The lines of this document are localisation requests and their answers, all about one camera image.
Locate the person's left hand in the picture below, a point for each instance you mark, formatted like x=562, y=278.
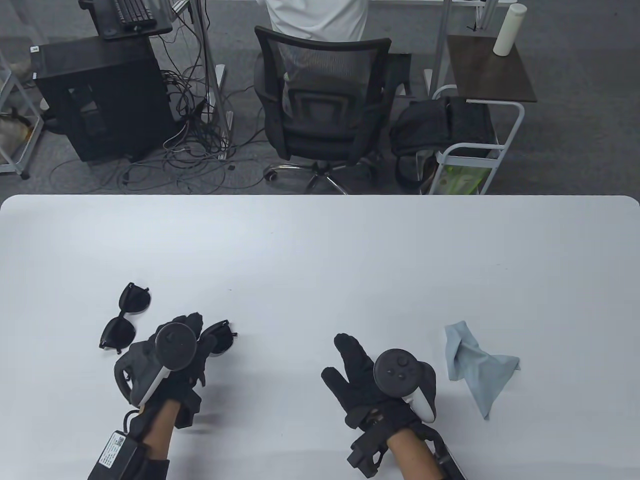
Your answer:
x=201, y=347

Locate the person's right hand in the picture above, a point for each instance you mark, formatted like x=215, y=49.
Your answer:
x=357, y=385

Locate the black sunglasses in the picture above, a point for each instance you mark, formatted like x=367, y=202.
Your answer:
x=222, y=340
x=135, y=300

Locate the grey and white controller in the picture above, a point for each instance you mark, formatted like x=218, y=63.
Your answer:
x=175, y=345
x=395, y=372

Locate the light blue cleaning cloth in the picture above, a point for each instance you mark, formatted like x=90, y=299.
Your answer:
x=475, y=365

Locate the person's left forearm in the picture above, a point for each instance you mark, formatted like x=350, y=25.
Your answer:
x=161, y=435

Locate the person's right forearm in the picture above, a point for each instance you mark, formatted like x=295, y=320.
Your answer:
x=410, y=455

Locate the green packet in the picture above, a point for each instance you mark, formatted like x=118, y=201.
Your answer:
x=462, y=180

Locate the black mesh office chair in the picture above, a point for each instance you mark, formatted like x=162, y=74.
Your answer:
x=320, y=135

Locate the white metal rack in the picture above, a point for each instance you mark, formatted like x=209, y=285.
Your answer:
x=9, y=168

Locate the black computer tower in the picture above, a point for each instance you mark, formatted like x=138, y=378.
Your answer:
x=100, y=100

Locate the black backpack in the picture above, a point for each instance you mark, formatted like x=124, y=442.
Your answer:
x=430, y=125

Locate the white desk leg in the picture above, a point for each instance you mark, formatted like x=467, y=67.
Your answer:
x=212, y=75

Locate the beige bag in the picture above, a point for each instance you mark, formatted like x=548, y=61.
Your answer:
x=12, y=131

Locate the dark brown side table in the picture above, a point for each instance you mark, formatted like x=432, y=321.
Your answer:
x=490, y=75

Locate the black keyboard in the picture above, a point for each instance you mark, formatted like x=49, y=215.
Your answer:
x=132, y=11

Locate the black keyboard tray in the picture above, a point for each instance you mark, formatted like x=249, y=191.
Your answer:
x=102, y=17

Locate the white cylindrical bottle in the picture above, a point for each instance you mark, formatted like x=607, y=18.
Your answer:
x=507, y=30

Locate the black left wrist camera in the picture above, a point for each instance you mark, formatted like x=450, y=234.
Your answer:
x=189, y=407

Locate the white metal desk frame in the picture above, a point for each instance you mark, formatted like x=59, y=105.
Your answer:
x=441, y=40

